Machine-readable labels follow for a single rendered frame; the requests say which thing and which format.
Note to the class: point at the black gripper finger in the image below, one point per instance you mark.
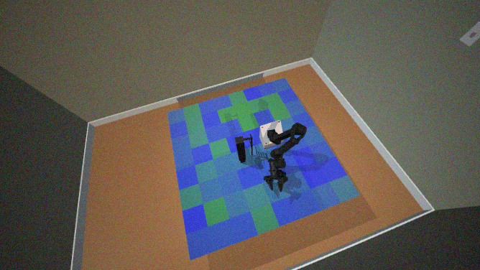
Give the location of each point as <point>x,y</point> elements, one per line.
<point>270,183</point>
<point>280,185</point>

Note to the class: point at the black post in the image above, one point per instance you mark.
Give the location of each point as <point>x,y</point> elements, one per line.
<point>240,148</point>

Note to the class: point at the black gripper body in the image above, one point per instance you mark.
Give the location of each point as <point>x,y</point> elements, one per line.
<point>275,176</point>

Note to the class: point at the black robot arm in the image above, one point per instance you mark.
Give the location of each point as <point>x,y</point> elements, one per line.
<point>277,154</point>

